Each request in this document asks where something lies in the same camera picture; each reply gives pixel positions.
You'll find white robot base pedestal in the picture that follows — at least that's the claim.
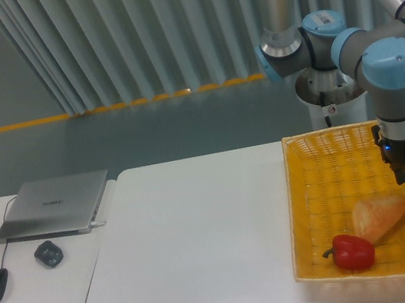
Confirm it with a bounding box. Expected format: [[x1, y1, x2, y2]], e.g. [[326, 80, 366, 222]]
[[295, 68, 368, 130]]

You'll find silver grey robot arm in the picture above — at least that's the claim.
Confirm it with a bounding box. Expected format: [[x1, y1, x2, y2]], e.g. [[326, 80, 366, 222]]
[[255, 0, 405, 184]]

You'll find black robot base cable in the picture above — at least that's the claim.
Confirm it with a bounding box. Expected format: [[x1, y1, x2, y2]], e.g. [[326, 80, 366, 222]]
[[317, 91, 334, 130]]

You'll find bread loaf piece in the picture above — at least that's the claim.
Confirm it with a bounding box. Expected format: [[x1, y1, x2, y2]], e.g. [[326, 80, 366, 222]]
[[352, 194, 405, 244]]

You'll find yellow woven basket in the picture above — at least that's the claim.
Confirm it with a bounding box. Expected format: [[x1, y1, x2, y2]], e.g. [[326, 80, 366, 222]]
[[270, 114, 405, 298]]

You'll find red bell pepper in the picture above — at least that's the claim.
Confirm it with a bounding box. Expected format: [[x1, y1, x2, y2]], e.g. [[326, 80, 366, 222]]
[[322, 234, 375, 271]]

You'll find grey pleated curtain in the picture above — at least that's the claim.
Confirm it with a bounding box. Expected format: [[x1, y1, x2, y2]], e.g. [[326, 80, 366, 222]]
[[0, 0, 388, 116]]

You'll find silver closed laptop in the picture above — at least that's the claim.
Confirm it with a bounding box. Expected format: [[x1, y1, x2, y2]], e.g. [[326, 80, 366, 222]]
[[0, 170, 108, 243]]

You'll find small black puck device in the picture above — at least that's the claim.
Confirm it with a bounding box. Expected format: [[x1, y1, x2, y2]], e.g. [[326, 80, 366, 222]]
[[34, 240, 64, 268]]

